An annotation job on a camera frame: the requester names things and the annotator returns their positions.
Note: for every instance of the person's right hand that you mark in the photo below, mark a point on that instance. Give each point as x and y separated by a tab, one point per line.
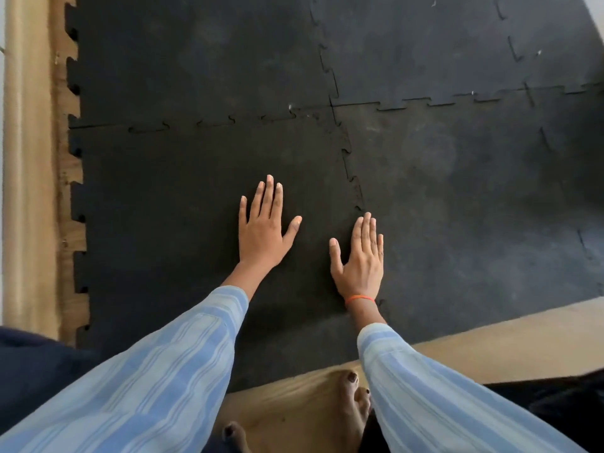
361	268

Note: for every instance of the person's left hand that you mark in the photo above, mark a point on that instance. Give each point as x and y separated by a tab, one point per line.
260	240

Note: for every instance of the person's left middle finger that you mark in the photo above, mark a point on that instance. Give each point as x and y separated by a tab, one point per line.
267	197

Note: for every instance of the person's right thumb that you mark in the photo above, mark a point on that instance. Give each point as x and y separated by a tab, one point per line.
335	257

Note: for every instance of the person's right middle finger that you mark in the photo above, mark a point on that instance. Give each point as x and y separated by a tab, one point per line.
366	232

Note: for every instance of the person's right little finger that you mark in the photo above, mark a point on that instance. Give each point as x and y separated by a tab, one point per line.
380	246

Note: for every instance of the person's left thumb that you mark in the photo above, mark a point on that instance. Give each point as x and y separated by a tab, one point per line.
293	230

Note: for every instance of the person's left little finger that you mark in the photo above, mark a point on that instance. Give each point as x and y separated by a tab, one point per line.
243	212

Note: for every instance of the person's right forearm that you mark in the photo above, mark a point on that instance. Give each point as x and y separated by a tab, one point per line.
434	405

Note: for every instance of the person's left forearm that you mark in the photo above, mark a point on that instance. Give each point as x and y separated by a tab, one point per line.
155	382

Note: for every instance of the orange wrist band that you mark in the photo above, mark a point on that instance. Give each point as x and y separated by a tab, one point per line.
359	298

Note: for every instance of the black interlocking foam mat tile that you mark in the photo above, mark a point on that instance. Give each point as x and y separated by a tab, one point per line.
472	198
561	47
415	47
165	207
188	56

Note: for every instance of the person's right foot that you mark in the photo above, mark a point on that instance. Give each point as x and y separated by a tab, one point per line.
351	412

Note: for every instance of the person's foot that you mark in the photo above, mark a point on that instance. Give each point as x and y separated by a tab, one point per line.
351	412
234	437

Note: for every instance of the person's left foot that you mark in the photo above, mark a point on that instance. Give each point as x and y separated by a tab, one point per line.
234	437

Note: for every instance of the black garment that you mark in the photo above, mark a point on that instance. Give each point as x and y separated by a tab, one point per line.
561	405

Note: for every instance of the dark blue garment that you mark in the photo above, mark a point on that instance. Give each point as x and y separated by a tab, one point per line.
37	367

